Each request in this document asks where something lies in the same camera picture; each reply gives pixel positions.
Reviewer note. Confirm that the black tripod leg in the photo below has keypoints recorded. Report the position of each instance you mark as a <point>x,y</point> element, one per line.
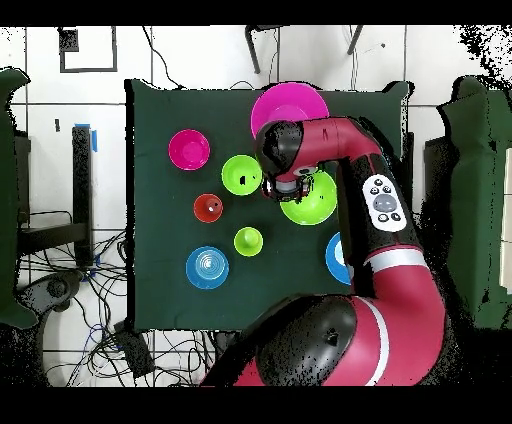
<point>354,38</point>
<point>254,52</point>

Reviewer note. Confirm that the orange cup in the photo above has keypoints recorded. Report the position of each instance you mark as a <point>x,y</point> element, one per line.
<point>208,208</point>

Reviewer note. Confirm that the large green bowl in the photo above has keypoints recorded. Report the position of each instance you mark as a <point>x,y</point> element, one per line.
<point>316,206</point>

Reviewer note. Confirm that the medium blue bowl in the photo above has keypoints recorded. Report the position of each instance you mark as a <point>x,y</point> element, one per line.
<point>207,267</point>

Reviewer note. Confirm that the lime green cup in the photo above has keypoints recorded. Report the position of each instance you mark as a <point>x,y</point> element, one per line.
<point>248,242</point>

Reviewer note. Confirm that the green covered side table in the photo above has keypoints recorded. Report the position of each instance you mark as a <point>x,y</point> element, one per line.
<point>8,200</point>
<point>480,200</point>

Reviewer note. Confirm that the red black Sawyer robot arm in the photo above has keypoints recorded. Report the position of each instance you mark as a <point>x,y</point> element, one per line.
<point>384,320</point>

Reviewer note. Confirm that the dark green table cloth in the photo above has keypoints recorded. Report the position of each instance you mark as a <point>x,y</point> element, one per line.
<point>160,264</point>

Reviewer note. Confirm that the black power box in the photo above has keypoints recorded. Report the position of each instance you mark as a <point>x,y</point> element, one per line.
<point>134,348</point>

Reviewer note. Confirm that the small green bowl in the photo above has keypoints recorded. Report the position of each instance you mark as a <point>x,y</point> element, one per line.
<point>232,168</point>

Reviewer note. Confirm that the large pink bowl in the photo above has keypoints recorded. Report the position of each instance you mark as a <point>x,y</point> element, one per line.
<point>284,100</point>

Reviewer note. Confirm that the small red-pink bowl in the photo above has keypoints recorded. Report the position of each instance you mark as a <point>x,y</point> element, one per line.
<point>189,150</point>

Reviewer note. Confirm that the large blue bowl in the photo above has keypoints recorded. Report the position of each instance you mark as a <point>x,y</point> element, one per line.
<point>336,260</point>

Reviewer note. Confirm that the black wheel base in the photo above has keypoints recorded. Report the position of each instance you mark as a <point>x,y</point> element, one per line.
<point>56,288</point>

